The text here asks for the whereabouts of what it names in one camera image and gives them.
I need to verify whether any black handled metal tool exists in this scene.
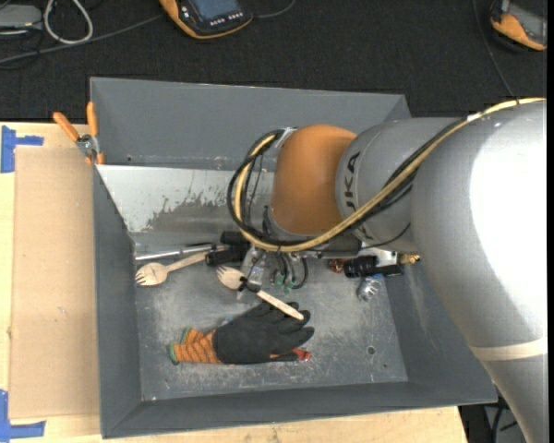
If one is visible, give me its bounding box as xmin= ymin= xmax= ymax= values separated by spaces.
xmin=133 ymin=230 xmax=252 ymax=269

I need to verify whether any grey metal bin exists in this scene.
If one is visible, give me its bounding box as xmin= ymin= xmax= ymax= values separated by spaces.
xmin=89 ymin=76 xmax=500 ymax=440

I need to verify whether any black cylinder on white bracket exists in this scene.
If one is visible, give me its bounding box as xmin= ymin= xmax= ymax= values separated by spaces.
xmin=343 ymin=251 xmax=422 ymax=280

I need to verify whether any silver metal fork head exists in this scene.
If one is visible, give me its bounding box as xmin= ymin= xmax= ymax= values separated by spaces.
xmin=356 ymin=276 xmax=382 ymax=303

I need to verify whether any black and orange work glove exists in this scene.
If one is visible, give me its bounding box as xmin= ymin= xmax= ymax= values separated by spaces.
xmin=167 ymin=300 xmax=317 ymax=366

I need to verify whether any brown cardboard board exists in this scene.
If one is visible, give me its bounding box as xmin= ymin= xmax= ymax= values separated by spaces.
xmin=7 ymin=145 xmax=103 ymax=422

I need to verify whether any wooden spork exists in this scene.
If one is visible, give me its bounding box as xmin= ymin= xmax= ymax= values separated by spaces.
xmin=134 ymin=250 xmax=214 ymax=288
xmin=215 ymin=265 xmax=306 ymax=321

